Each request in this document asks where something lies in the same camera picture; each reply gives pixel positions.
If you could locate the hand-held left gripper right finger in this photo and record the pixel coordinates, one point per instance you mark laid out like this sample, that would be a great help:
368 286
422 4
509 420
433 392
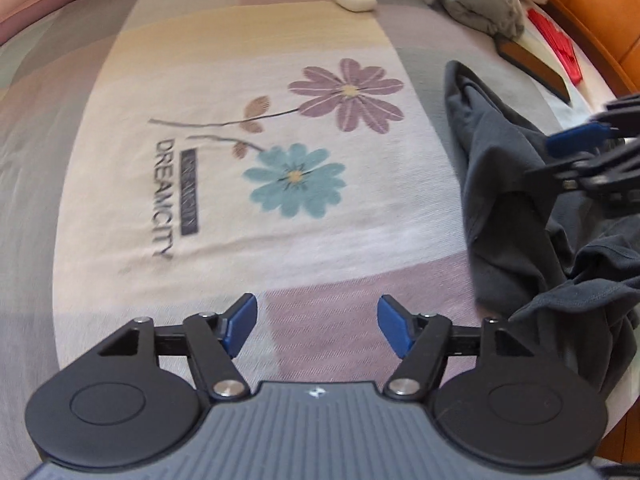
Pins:
392 325

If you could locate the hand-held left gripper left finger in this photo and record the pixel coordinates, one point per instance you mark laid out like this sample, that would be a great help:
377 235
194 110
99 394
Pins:
240 322

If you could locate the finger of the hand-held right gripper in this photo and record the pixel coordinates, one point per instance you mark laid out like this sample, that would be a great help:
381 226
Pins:
575 140
600 175

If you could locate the dark grey pants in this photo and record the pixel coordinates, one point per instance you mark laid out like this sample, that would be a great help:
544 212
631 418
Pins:
500 160

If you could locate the black smartphone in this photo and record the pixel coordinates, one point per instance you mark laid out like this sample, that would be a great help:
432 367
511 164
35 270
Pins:
535 65

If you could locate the red folding fan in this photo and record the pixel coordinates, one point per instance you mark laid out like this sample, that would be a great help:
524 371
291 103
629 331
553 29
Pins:
560 45

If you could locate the wooden headboard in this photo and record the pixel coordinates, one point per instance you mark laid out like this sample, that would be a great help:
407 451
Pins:
600 5

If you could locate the floral patchwork bed sheet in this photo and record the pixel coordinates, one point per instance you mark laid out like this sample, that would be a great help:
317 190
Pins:
200 85

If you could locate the white earbuds case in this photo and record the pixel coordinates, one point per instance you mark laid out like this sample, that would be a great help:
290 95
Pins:
355 0

